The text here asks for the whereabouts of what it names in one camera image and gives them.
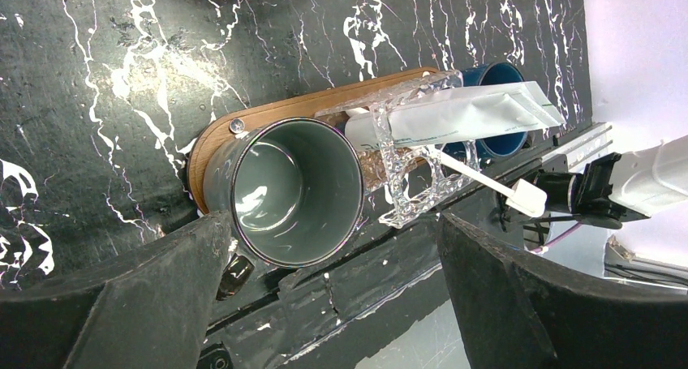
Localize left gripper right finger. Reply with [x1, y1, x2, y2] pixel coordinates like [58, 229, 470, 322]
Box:
[437, 215, 687, 368]

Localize grey green mug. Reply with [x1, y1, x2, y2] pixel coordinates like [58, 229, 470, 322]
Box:
[203, 118, 365, 301]

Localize black capped toothpaste tube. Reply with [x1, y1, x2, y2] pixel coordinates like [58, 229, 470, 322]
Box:
[338, 81, 565, 151]

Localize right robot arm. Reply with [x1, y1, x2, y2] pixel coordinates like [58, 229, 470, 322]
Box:
[500, 135, 687, 230]

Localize dark blue mug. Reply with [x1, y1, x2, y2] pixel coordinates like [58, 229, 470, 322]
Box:
[461, 62, 527, 159]

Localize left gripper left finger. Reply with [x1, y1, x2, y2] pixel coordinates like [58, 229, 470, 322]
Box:
[1, 212, 231, 368]

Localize clear packaged toothbrushes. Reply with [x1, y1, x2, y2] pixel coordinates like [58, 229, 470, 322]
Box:
[315, 70, 470, 229]

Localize brown wooden oval tray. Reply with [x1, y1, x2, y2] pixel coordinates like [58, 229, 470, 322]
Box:
[187, 67, 437, 215]

